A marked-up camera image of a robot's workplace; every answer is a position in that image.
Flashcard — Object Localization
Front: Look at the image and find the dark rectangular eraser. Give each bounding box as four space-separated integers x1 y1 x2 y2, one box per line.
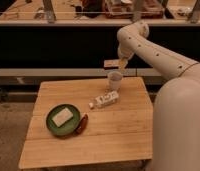
104 59 119 69

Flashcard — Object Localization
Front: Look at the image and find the wooden table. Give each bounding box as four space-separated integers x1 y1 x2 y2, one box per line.
19 77 153 169

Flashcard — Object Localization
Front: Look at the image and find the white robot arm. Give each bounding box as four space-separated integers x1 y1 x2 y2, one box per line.
117 21 200 171

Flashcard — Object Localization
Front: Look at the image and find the wooden tray with clutter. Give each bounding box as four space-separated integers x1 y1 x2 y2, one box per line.
103 0 164 19

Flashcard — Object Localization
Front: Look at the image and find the white rectangular sponge block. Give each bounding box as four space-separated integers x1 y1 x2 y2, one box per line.
52 108 73 127

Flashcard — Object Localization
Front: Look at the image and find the green round plate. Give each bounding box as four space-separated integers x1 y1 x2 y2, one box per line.
46 104 81 136

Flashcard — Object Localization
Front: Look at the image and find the long wooden bench shelf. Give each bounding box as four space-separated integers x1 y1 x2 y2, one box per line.
0 68 161 77

